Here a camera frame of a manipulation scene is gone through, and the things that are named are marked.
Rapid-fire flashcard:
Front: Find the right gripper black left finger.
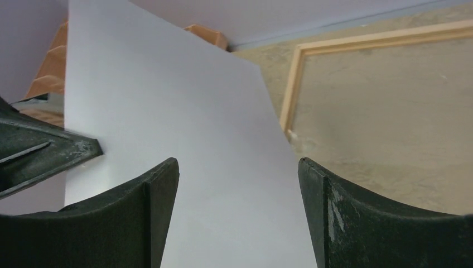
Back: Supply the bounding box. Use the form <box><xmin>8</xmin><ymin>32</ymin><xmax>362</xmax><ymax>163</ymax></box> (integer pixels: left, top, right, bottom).
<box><xmin>1</xmin><ymin>157</ymin><xmax>180</xmax><ymax>267</ymax></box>

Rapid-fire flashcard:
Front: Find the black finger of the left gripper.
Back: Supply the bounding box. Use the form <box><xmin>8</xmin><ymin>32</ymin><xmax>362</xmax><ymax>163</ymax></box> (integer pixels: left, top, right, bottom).
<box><xmin>1</xmin><ymin>100</ymin><xmax>103</xmax><ymax>198</ymax></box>

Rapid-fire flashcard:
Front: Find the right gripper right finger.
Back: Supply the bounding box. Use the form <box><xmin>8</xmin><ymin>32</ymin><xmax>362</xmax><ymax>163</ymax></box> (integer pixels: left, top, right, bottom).
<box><xmin>298</xmin><ymin>157</ymin><xmax>472</xmax><ymax>267</ymax></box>

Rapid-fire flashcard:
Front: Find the printed photo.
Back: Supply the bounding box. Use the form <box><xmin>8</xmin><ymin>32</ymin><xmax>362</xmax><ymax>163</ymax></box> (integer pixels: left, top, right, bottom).
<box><xmin>64</xmin><ymin>1</ymin><xmax>316</xmax><ymax>267</ymax></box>

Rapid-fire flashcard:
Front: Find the wooden picture frame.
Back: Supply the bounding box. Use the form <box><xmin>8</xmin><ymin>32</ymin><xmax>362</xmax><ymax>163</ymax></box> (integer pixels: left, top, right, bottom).
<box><xmin>279</xmin><ymin>20</ymin><xmax>472</xmax><ymax>140</ymax></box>

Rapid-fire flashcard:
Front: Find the orange file organizer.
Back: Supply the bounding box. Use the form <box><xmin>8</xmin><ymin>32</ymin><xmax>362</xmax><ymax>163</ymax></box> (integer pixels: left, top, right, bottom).
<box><xmin>20</xmin><ymin>20</ymin><xmax>230</xmax><ymax>128</ymax></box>

